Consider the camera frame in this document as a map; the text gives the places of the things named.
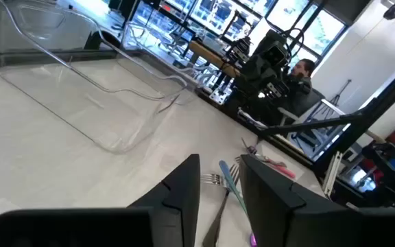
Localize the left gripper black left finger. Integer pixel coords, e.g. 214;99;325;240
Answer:
128;153;202;247

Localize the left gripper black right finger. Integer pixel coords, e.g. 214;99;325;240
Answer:
238;154;359;247

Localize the black-handled metal fork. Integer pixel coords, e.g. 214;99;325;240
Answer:
200;172;226;188
202;156;242;247

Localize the large glass window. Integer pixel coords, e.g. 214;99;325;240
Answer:
128;0;348;69

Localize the blue-handled utensil purple head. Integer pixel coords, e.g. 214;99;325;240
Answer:
241;137;259;156

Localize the wooden desk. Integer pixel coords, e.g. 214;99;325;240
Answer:
187;40;242;79

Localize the person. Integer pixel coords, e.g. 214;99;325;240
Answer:
279;58;326;119

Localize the teal-handled utensil purple head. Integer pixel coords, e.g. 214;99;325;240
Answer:
217;159;259;247

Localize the pink-handled metal fork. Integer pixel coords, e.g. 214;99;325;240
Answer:
254;154;297;180

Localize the grey office chair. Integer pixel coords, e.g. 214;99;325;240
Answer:
276;87;327;128

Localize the clear plastic bin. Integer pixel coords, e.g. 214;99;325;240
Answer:
120;20;215;92
0;0;200;154

